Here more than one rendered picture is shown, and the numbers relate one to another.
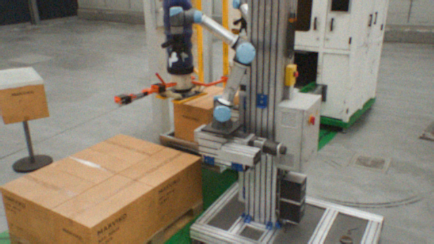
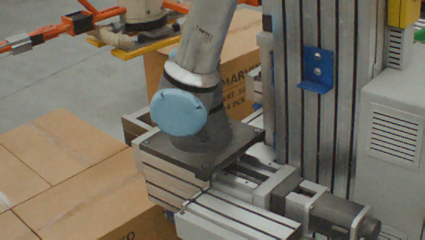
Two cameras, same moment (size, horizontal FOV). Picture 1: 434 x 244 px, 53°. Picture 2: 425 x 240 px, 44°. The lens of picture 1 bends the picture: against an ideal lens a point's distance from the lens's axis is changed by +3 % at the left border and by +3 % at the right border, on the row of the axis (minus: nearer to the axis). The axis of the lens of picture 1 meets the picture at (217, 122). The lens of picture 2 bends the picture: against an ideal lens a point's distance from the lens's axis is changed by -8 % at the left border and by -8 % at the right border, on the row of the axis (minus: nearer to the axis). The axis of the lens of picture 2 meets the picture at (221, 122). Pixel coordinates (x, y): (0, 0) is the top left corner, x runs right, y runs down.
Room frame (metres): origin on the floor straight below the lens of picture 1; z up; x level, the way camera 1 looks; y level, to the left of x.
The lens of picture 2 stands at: (1.63, -0.33, 1.72)
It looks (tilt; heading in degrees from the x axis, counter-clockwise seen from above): 29 degrees down; 12
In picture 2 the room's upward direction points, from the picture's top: 4 degrees counter-clockwise
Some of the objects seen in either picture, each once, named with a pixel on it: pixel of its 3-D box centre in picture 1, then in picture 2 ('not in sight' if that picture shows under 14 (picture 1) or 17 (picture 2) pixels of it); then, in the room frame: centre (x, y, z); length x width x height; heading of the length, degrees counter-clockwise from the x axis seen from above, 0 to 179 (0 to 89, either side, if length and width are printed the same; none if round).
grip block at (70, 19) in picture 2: (159, 87); (78, 22); (3.20, 0.46, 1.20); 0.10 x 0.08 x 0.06; 49
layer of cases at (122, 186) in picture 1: (110, 192); (12, 237); (3.07, 0.89, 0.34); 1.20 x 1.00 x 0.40; 145
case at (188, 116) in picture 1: (210, 116); (232, 78); (3.75, 0.06, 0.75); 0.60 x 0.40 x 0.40; 144
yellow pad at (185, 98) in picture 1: (189, 95); (159, 36); (3.33, 0.22, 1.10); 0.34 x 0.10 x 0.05; 139
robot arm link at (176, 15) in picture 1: (176, 17); not in sight; (2.64, 0.23, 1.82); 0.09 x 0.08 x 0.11; 91
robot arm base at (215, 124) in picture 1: (222, 119); (199, 118); (2.78, -0.03, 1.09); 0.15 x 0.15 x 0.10
